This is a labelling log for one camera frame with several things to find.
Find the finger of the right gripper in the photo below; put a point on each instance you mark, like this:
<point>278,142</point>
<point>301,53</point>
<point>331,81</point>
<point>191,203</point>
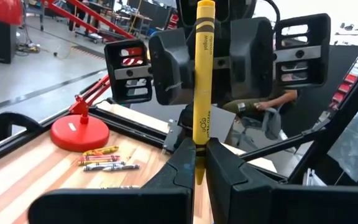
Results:
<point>172,65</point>
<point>250,59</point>

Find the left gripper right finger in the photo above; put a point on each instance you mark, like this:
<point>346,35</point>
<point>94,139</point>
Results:
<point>235,183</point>

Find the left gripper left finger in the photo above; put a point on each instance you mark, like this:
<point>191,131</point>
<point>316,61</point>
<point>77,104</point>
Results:
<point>179,174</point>

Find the red crayon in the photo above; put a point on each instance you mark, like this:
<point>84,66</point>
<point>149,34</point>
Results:
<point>101,156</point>
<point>99,159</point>

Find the person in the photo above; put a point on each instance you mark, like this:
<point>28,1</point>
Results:
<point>259,104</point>

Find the grey office chair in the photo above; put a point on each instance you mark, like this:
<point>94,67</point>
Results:
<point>269,124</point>

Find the orange crayon stub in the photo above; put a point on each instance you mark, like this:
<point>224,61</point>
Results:
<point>97,152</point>

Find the clear plastic sheet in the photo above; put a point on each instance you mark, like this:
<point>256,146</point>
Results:
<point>356,140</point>

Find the red desk lamp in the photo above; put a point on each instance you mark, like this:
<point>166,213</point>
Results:
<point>79,133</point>

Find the black floor speaker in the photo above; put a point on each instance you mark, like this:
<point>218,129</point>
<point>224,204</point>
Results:
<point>0,40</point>

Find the silver metal bracket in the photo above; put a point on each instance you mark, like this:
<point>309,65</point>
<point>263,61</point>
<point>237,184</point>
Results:
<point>312,179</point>

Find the black frame clamp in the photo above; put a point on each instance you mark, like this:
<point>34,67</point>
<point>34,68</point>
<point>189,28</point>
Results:
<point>14,119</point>

